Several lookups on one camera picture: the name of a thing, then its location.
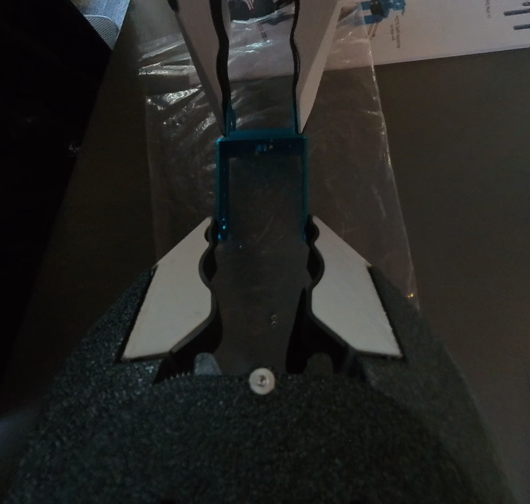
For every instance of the clear plastic bag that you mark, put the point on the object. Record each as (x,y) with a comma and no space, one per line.
(352,160)

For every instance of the person's dark clothing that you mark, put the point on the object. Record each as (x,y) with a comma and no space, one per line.
(37,139)

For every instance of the long blue U bracket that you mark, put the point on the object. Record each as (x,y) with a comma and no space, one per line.
(221,181)

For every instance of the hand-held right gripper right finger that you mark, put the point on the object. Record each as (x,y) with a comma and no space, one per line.
(352,309)

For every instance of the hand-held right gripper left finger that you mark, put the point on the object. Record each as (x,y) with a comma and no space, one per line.
(174,305)

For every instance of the white perforated object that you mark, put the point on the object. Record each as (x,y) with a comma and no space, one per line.
(101,30)

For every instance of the assembly instruction booklet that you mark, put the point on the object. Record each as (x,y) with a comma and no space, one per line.
(447,23)

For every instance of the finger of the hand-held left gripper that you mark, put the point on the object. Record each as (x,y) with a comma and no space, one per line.
(319,15)
(194,23)

